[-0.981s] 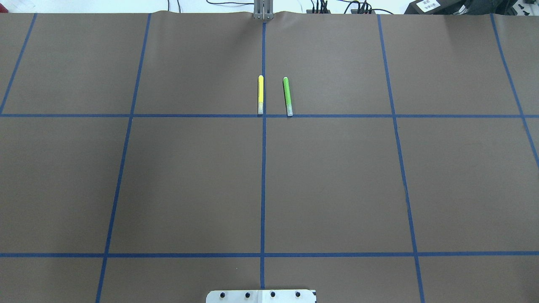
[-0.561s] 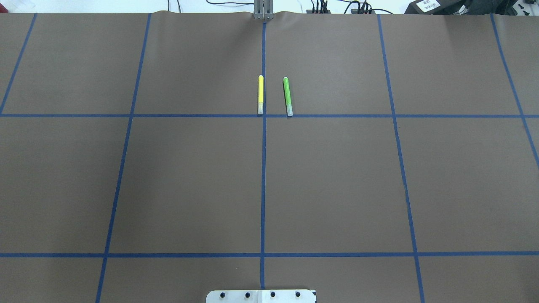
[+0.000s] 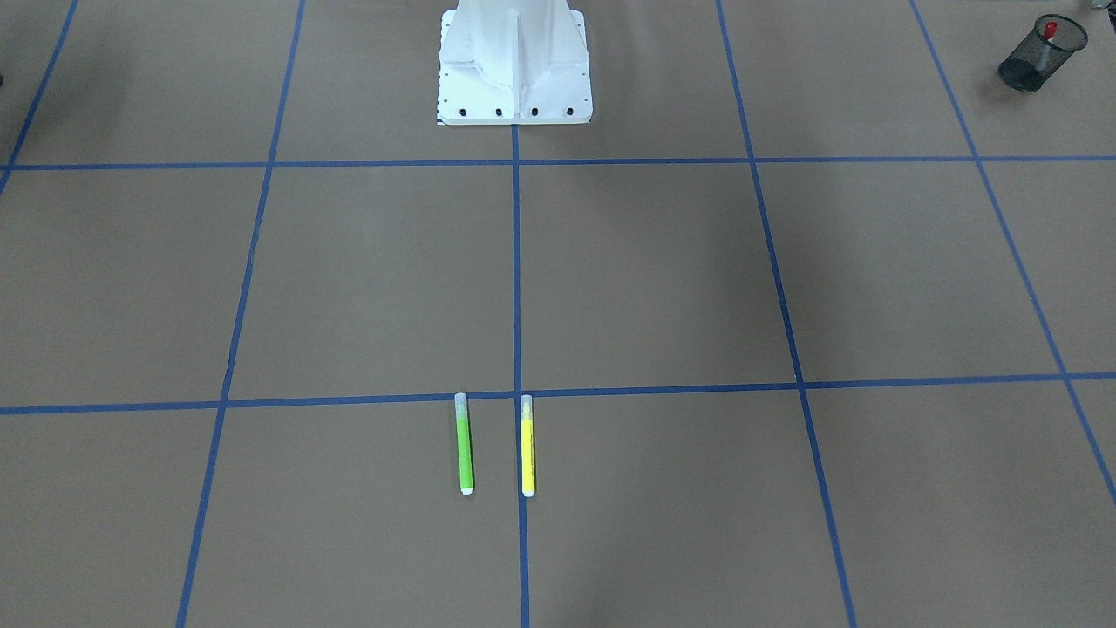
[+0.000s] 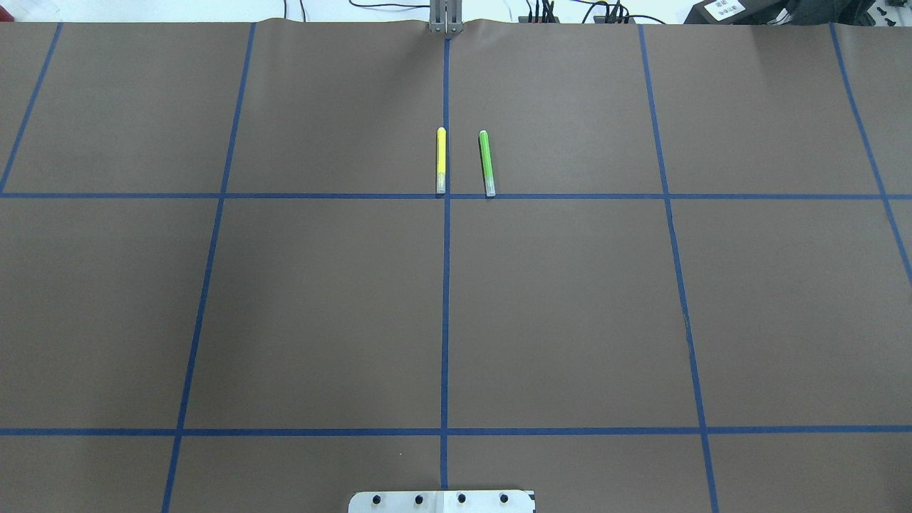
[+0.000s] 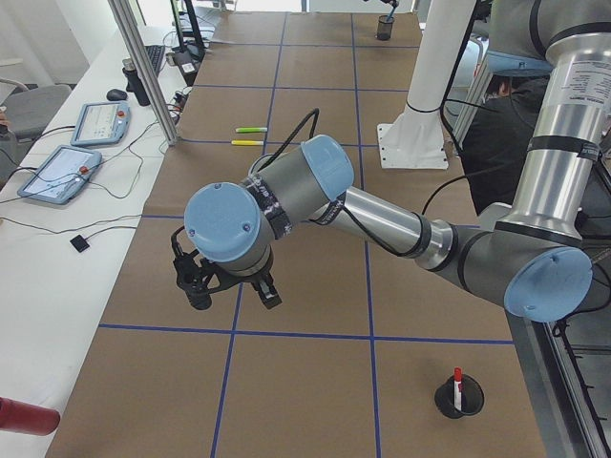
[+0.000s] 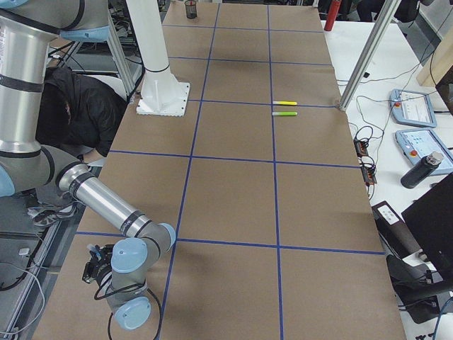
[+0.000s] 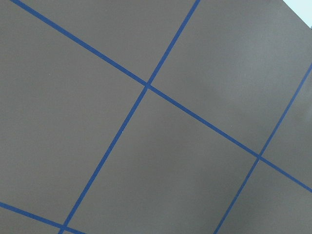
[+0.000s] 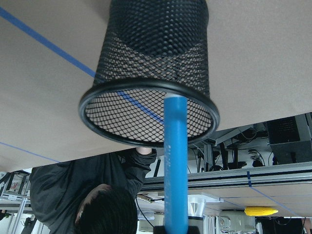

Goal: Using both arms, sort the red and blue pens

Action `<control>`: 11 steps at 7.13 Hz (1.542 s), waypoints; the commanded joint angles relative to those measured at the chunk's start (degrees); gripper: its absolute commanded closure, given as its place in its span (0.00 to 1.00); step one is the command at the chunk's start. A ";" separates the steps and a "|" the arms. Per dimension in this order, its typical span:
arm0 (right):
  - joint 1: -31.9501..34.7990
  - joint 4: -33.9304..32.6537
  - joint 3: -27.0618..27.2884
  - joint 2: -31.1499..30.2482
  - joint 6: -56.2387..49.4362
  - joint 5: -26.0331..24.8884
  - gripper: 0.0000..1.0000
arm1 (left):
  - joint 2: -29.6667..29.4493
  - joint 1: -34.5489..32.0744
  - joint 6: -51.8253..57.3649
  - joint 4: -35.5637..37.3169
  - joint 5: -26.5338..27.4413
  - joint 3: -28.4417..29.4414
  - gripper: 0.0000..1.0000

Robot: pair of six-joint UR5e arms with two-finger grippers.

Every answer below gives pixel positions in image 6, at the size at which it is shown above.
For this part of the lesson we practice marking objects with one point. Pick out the red bottle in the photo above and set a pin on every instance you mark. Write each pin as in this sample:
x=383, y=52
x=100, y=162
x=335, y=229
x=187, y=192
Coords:
x=332, y=14

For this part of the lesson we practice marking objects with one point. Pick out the teach pendant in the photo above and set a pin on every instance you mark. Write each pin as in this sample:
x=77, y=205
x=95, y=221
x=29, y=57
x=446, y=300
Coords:
x=419, y=142
x=412, y=108

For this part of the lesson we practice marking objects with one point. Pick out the teach pendant near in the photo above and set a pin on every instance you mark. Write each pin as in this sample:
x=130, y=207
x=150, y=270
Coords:
x=419, y=142

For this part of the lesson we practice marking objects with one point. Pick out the black power adapter box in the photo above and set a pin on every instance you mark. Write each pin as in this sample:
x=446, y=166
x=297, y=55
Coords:
x=394, y=230

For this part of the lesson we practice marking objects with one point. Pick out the black monitor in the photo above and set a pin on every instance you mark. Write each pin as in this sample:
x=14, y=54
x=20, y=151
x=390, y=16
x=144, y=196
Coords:
x=429, y=220

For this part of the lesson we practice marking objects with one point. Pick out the brown paper table mat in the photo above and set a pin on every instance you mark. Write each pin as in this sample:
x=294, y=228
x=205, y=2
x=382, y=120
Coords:
x=275, y=234

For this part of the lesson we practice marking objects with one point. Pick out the black water bottle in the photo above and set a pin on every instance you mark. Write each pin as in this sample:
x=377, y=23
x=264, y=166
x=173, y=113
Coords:
x=422, y=169

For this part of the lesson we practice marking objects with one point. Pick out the seated person in black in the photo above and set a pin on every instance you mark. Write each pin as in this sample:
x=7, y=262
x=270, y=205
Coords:
x=80, y=111

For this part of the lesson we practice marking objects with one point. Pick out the white pedestal base plate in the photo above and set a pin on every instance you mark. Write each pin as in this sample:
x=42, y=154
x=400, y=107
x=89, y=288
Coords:
x=164, y=100

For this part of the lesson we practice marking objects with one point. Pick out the teach pendant far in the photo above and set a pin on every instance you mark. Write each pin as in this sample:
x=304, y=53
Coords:
x=412, y=108

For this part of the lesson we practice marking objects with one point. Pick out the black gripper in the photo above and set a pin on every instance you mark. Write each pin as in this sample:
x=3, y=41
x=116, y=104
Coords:
x=101, y=275

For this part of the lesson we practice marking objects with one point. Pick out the usb hub orange ports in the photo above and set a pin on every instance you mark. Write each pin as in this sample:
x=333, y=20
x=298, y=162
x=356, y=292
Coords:
x=367, y=163

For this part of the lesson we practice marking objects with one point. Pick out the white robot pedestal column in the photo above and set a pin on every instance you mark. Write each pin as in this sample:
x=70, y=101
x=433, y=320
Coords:
x=146, y=22

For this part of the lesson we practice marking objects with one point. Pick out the aluminium frame post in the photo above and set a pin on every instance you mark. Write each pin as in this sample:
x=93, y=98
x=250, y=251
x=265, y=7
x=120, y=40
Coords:
x=377, y=33

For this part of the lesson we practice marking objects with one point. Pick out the green marker pen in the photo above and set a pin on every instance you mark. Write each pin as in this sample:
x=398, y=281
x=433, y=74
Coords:
x=284, y=113

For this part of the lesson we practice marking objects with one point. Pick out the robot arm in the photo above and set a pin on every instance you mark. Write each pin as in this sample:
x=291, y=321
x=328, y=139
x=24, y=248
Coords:
x=27, y=28

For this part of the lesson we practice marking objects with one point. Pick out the yellow marker pen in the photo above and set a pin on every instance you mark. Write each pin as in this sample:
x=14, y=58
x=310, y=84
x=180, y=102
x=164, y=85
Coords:
x=285, y=103

